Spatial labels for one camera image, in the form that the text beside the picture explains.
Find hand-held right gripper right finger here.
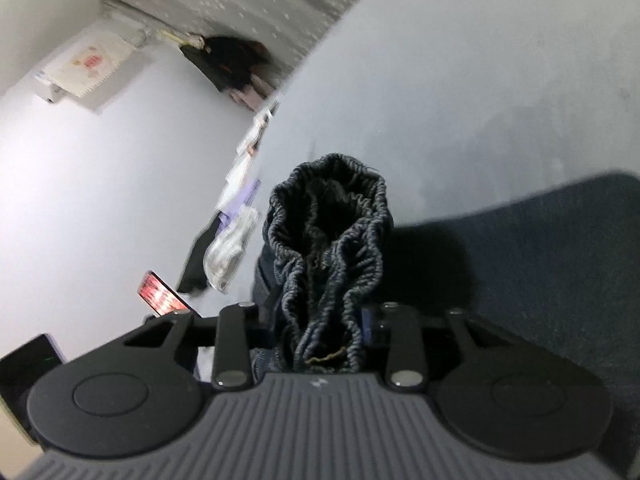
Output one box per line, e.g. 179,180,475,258
361,301,517,391

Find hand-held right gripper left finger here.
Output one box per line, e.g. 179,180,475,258
122,301,276,392

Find white cloth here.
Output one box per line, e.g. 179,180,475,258
202,206,262,294

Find dark blue jeans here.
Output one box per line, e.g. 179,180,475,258
250,152,640,396

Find black phone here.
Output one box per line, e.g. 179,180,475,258
0,332,67,427

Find purple cloth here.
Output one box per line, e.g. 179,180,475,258
219,179,262,227

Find phone with red screen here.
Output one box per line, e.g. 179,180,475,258
136,270,195,319

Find wall calendar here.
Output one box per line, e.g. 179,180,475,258
35,31,137,112

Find open book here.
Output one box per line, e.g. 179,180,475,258
219,94,282,211

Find dark hanging clothes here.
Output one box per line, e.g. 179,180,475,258
179,35,274,94

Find black cloth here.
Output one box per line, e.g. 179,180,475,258
176,214,224,296

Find pink hanging garment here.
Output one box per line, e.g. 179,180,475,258
229,77,277,112

